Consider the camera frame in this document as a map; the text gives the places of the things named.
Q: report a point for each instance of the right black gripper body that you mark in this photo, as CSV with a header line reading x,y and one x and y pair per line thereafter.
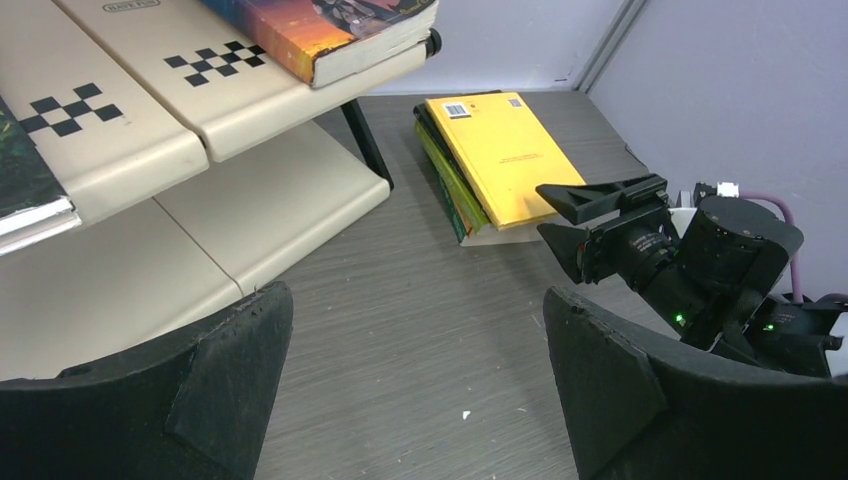
x,y
720,271

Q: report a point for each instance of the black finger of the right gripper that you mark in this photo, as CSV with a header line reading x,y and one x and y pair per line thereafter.
x,y
580,204
566,244

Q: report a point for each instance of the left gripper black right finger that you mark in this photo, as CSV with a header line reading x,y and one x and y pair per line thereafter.
x,y
640,405

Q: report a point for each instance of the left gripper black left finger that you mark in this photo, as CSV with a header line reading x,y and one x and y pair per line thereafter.
x,y
194,403

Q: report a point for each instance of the yellow book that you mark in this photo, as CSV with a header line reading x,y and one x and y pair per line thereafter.
x,y
505,152

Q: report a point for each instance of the cream three-tier shelf rack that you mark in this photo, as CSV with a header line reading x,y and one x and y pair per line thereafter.
x,y
200,167

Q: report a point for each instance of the green gold cover book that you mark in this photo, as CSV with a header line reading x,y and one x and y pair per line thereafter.
x,y
34,205

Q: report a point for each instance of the blue Jane Eyre book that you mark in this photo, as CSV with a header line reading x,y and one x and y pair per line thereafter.
x,y
321,42

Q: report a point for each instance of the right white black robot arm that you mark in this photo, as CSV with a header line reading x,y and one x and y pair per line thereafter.
x,y
790,333

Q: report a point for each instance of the light green spine book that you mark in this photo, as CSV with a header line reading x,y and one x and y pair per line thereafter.
x,y
470,208

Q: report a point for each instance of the orange spine book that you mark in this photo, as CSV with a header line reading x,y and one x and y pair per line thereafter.
x,y
466,222

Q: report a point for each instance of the dark green spine book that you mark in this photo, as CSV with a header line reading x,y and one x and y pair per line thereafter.
x,y
449,207

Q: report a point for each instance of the black Moon Sixpence book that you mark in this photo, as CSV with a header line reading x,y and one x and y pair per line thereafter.
x,y
425,119

